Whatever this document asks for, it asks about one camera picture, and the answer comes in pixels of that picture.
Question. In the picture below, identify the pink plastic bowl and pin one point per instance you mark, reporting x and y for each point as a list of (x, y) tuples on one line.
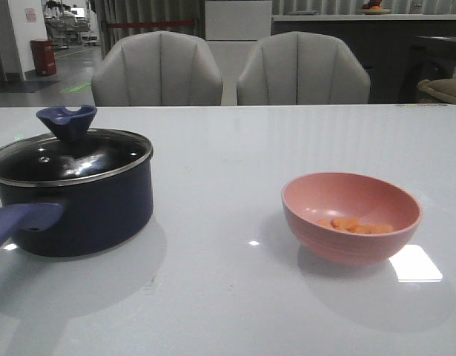
[(326, 195)]

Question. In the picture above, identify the glass lid blue knob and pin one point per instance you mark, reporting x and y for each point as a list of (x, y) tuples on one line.
[(72, 152)]

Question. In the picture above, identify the right grey upholstered chair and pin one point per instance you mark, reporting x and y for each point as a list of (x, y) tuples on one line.
[(299, 68)]

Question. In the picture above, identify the grey upholstered chair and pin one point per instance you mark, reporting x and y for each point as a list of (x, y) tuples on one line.
[(159, 68), (299, 68)]

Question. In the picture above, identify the left grey upholstered chair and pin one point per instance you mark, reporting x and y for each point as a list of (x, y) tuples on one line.
[(159, 68)]

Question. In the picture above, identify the white cabinet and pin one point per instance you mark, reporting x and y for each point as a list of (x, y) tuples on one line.
[(231, 29)]

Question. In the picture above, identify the red barrier belt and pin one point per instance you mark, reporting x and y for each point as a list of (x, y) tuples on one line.
[(179, 23)]

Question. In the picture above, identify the dark blue saucepan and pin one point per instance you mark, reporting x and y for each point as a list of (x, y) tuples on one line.
[(74, 220)]

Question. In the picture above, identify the dark counter with white top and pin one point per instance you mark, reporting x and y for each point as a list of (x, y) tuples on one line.
[(380, 42)]

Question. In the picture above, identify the dark floor mat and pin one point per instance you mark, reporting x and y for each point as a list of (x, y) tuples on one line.
[(25, 87)]

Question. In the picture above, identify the fruit plate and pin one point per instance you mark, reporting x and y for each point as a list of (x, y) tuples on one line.
[(373, 7)]

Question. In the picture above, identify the red bin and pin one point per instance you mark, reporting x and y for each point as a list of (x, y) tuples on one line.
[(43, 57)]

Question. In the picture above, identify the beige cushion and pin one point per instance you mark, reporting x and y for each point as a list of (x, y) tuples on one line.
[(437, 91)]

